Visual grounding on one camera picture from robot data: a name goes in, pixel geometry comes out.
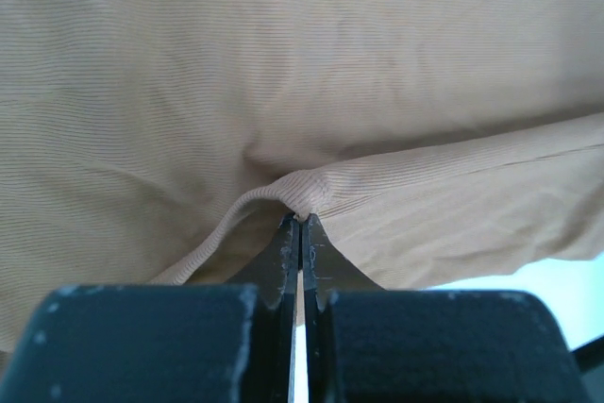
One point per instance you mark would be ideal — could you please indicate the mustard yellow tank top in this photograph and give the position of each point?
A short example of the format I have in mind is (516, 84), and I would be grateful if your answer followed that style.
(161, 141)

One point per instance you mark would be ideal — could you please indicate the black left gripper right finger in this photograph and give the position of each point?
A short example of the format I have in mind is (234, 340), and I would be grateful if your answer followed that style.
(325, 272)

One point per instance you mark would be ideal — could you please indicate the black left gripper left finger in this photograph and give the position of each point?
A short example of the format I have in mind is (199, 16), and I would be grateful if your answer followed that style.
(269, 374)

